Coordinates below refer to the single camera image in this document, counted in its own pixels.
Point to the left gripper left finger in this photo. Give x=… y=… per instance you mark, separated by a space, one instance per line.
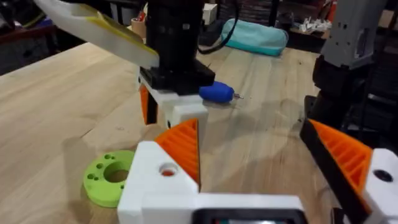
x=146 y=183

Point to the teal soft zip bag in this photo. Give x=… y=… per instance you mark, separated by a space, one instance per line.
x=255 y=37

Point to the heap of white paper pieces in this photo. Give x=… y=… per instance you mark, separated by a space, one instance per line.
x=314 y=25

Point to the green disc with holes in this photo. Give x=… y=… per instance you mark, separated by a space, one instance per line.
x=98 y=186

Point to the brown tape roll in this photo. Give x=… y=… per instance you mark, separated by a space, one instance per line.
x=139 y=27

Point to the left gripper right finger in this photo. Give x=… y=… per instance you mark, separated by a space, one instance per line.
x=348 y=161

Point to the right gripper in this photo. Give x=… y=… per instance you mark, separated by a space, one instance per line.
x=174 y=40

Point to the blue electric screwdriver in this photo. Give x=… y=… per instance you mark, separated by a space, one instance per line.
x=216 y=92

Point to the white box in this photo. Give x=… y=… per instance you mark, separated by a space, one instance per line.
x=210 y=13

